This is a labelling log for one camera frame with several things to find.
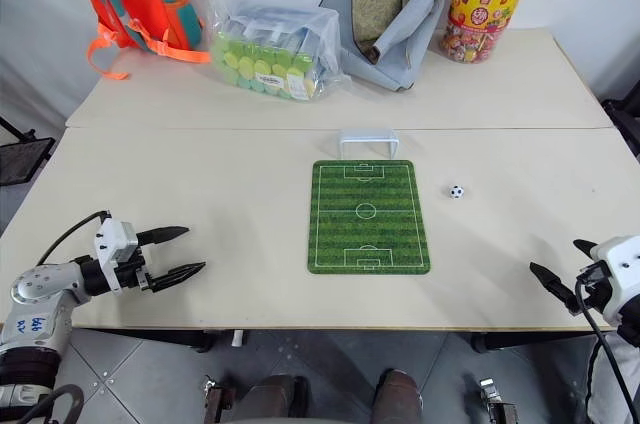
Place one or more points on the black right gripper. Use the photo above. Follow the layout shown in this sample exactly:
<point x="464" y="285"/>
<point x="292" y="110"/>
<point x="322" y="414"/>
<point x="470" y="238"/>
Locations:
<point x="596" y="289"/>

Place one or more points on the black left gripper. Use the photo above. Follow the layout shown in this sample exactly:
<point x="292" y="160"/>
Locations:
<point x="131" y="274"/>

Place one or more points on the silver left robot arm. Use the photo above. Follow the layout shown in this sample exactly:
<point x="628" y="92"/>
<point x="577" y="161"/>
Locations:
<point x="42" y="289"/>

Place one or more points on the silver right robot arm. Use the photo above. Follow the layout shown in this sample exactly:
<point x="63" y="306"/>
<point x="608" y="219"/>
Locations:
<point x="629" y="324"/>

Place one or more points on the small soccer ball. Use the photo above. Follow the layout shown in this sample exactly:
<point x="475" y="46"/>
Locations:
<point x="456" y="192"/>

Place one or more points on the green soccer field mat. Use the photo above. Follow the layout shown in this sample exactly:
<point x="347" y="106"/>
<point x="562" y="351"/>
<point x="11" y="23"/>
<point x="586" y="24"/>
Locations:
<point x="367" y="216"/>

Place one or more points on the black equipment case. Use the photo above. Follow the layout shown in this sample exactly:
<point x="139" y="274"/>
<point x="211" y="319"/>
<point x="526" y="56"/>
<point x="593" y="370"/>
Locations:
<point x="625" y="124"/>

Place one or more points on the black mesh stand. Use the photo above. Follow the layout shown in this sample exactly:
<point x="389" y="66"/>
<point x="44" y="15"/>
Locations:
<point x="22" y="159"/>

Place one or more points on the dark rounded shape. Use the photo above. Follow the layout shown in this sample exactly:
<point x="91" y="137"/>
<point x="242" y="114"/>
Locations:
<point x="397" y="396"/>

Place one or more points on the clear plastic bag of packets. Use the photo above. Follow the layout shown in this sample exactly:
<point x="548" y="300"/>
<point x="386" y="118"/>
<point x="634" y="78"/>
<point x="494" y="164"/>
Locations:
<point x="270" y="54"/>

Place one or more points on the small white goal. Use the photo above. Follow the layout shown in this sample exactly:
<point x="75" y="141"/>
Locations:
<point x="369" y="140"/>

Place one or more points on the yellow lidded candy jar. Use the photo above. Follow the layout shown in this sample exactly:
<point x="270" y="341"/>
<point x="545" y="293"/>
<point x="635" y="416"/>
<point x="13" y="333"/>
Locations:
<point x="482" y="9"/>

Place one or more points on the grey folded cloth bag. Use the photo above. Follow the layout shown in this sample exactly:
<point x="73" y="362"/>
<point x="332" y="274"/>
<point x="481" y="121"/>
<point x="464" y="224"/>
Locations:
<point x="390" y="24"/>

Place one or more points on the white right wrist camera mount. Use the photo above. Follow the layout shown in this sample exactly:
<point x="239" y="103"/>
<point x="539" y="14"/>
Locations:
<point x="622" y="264"/>

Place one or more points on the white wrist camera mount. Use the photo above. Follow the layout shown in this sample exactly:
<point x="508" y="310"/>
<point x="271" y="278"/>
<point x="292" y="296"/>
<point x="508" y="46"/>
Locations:
<point x="622" y="264"/>
<point x="114" y="244"/>

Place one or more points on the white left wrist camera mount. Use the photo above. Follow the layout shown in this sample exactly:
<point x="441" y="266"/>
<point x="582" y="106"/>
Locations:
<point x="114" y="244"/>

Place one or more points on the black table frame bar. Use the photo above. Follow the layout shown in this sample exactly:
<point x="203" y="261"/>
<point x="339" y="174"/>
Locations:
<point x="530" y="342"/>

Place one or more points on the metal clamp bracket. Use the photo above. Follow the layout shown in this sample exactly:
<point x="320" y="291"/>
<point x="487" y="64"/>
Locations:
<point x="495" y="401"/>
<point x="216" y="399"/>

